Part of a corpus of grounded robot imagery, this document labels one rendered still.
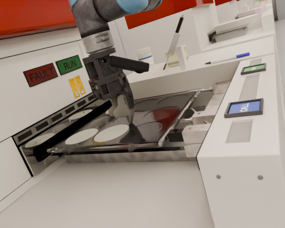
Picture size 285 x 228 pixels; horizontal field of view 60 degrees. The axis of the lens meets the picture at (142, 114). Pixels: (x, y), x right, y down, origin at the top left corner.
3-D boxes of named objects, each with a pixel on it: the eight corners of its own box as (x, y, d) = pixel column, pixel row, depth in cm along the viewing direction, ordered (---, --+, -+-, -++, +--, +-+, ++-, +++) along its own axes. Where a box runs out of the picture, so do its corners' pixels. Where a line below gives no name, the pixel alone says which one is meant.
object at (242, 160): (217, 242, 35) (195, 157, 31) (247, 103, 80) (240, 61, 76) (295, 253, 30) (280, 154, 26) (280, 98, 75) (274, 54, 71)
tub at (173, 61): (168, 68, 103) (163, 51, 101) (173, 64, 109) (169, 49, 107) (185, 64, 99) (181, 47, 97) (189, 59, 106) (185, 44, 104)
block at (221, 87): (213, 94, 79) (211, 85, 78) (215, 91, 82) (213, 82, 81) (239, 90, 75) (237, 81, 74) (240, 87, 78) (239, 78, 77)
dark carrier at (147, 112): (52, 149, 71) (51, 147, 71) (114, 106, 99) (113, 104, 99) (158, 143, 54) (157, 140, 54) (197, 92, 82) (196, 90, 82)
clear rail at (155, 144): (46, 154, 71) (44, 149, 70) (49, 151, 72) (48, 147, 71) (162, 148, 52) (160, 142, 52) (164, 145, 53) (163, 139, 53)
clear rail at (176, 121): (156, 149, 53) (154, 143, 52) (198, 92, 83) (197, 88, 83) (162, 148, 52) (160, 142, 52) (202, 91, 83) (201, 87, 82)
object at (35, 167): (31, 176, 70) (16, 146, 67) (112, 114, 106) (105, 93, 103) (35, 176, 69) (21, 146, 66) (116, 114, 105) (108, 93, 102)
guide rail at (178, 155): (67, 163, 78) (63, 154, 77) (71, 159, 79) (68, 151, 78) (232, 160, 53) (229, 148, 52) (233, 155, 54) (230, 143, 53)
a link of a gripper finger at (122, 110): (116, 130, 68) (105, 99, 66) (134, 121, 71) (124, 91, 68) (121, 132, 66) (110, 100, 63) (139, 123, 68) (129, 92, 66)
